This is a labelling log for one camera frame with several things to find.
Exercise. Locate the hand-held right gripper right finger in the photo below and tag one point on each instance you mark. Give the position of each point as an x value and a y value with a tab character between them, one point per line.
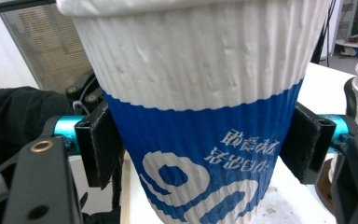
304	140

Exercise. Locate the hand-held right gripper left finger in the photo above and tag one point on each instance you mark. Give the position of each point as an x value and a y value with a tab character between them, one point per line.
99	143

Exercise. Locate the blue and white paper cup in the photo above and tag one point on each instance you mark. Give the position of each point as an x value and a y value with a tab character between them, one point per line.
199	109

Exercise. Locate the beige window blind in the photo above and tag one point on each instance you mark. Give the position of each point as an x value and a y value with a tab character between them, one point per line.
46	46

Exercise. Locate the white round table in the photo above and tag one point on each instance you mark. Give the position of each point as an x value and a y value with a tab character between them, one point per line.
349	43

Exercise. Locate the black frame beam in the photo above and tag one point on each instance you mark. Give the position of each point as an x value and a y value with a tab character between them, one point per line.
12	6

